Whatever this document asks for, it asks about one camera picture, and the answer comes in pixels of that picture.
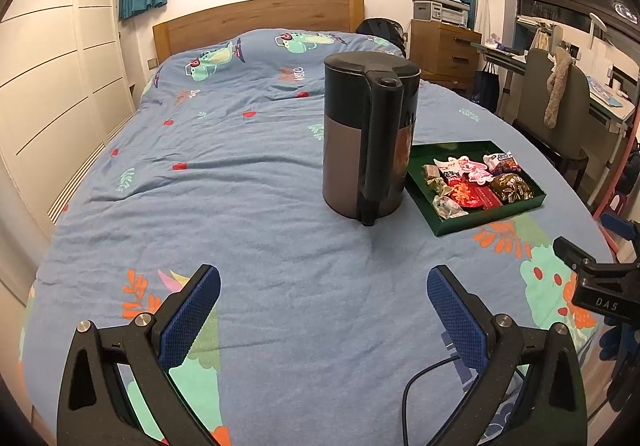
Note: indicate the pink cartoon snack packet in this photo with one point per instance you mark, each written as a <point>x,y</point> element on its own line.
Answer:
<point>472,171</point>

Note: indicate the white printer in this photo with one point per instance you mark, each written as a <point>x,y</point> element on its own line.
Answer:
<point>440,9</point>

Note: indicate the person's right hand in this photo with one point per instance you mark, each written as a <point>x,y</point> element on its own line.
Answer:
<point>612,338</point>

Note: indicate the beige plush scarf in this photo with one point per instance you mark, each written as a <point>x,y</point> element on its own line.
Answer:
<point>556,91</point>

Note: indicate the green tray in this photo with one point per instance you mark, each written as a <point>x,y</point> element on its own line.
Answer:
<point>465,226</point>

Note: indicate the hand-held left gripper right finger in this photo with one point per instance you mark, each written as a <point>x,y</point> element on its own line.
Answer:
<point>457,316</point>

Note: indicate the wooden headboard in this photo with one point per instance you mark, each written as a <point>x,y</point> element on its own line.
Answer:
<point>250,21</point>

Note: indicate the dark blue bag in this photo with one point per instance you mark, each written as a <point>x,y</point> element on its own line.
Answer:
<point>486,86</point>

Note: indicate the white candy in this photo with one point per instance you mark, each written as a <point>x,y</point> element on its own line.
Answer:
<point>448,207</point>

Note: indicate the grey chair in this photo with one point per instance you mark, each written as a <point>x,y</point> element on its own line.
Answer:
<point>532,116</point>

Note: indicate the brown cookie packet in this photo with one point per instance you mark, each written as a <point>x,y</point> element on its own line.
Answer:
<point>510,187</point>

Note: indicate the brown snack bar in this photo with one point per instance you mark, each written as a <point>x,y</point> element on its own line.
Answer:
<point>431,171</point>

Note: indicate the blue printed blanket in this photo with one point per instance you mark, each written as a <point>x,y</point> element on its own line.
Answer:
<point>250,226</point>

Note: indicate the wall socket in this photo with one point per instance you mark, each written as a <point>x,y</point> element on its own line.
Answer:
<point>152,63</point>

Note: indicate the white wardrobe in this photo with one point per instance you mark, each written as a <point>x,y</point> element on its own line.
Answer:
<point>50,76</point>

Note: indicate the wooden drawer cabinet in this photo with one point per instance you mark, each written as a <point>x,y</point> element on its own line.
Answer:
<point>445,51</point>

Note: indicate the blue white cookie packet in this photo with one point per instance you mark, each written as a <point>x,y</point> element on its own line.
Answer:
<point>502,162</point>

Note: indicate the small green candy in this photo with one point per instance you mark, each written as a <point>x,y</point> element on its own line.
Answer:
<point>436,184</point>

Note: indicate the black backpack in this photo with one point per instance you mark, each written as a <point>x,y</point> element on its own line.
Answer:
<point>382,31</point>

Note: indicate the grey black electric kettle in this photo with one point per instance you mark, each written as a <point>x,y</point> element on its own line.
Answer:
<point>345,151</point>

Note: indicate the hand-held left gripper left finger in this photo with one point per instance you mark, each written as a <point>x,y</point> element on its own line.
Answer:
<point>192,311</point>

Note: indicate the dark red wafer packet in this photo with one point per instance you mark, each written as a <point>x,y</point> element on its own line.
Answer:
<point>487,198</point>

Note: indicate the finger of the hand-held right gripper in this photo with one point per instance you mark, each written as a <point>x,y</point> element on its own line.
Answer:
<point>620,225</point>
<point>575,253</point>

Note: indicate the long red snack packet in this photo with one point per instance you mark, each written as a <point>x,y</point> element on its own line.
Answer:
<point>462,196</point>

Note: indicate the grey study desk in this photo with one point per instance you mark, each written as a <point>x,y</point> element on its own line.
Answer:
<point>500,56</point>

